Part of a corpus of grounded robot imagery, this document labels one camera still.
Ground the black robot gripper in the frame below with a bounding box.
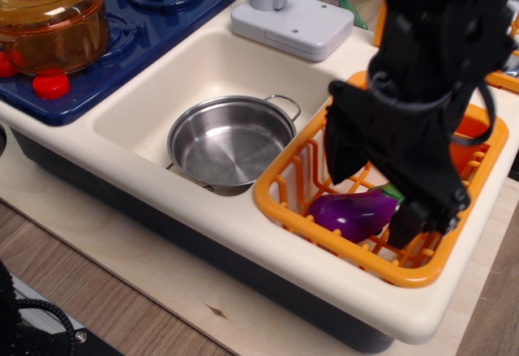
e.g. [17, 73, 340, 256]
[324, 54, 495, 249]

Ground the purple toy eggplant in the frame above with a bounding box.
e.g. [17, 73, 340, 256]
[307, 183, 405, 243]

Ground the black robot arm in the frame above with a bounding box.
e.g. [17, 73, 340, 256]
[324, 0, 515, 248]

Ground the stainless steel pan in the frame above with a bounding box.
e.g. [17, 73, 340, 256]
[167, 94, 302, 196]

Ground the orange dish drying rack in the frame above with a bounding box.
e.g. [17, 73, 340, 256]
[253, 101, 509, 288]

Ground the green toy chili pepper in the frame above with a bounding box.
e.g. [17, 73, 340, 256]
[338, 0, 369, 30]

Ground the cream toy kitchen sink unit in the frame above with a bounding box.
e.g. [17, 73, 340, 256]
[1, 8, 518, 353]

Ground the grey toy faucet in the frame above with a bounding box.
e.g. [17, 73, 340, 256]
[230, 0, 354, 62]

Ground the orange grid basket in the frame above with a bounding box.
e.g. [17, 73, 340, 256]
[373, 0, 518, 94]

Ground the light wooden board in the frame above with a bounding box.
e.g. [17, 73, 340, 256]
[1, 139, 518, 355]

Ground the navy blue toy stovetop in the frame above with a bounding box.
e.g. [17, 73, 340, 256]
[1, 0, 235, 127]

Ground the red stove knob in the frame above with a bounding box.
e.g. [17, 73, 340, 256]
[0, 51, 19, 78]
[32, 74, 71, 101]

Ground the amber transparent lidded pot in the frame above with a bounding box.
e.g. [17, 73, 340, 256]
[1, 0, 110, 75]

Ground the red stove knob left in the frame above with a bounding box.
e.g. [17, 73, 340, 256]
[0, 51, 19, 78]

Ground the black metal base plate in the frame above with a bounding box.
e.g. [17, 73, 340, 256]
[51, 328, 122, 356]

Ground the black braided cable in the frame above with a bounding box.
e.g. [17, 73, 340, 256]
[0, 260, 78, 356]

